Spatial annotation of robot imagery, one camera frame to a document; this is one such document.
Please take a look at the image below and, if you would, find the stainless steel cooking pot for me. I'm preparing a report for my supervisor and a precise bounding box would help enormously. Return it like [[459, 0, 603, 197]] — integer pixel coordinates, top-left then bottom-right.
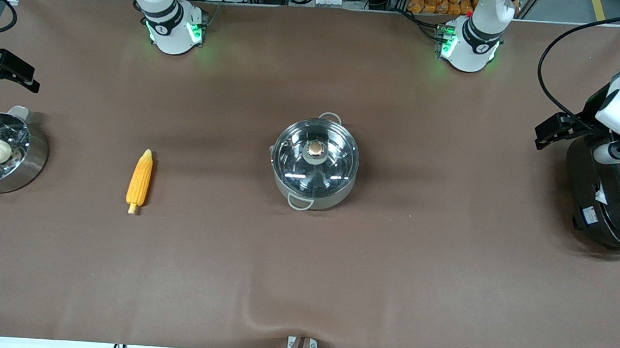
[[265, 107, 363, 215]]

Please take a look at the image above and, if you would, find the brown table mat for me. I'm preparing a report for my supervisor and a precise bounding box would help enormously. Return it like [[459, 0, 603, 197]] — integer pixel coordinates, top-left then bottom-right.
[[0, 0, 620, 348]]

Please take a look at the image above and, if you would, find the stainless steel steamer pot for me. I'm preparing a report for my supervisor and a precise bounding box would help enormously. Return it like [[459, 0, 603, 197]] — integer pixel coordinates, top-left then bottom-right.
[[0, 104, 53, 206]]

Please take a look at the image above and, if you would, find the clear glass bowl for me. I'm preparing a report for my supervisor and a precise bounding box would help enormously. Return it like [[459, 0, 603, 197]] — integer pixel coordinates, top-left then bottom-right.
[[271, 117, 361, 200]]

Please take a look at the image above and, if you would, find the yellow corn cob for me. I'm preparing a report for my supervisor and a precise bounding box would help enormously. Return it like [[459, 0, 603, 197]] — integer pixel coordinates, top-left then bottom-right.
[[125, 148, 155, 216]]

